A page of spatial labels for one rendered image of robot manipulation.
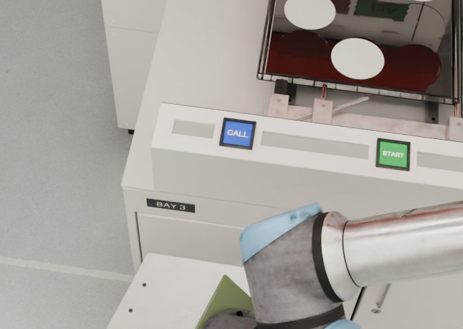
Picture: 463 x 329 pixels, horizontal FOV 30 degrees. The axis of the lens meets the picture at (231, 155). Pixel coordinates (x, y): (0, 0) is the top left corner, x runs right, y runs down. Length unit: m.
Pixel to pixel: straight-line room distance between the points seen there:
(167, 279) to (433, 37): 0.69
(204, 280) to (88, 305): 0.93
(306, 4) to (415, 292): 0.61
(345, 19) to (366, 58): 0.10
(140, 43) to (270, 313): 1.23
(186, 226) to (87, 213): 0.88
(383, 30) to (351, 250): 0.72
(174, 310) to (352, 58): 0.58
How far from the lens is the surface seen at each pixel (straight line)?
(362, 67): 1.64
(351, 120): 1.59
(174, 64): 1.72
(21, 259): 2.45
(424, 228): 1.04
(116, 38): 2.22
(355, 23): 1.71
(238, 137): 1.44
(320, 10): 1.72
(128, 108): 2.45
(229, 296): 1.29
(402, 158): 1.45
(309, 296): 1.10
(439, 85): 1.65
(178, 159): 1.45
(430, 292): 1.79
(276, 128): 1.46
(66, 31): 2.90
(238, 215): 1.58
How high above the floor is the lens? 2.15
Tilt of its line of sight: 57 degrees down
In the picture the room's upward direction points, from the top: 3 degrees clockwise
